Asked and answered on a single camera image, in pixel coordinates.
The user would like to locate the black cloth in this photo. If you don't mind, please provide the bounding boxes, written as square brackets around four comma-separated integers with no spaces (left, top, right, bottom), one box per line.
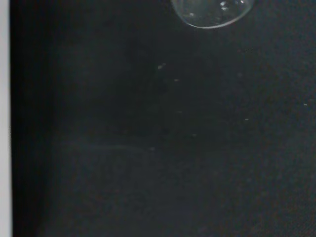
[9,0,316,237]

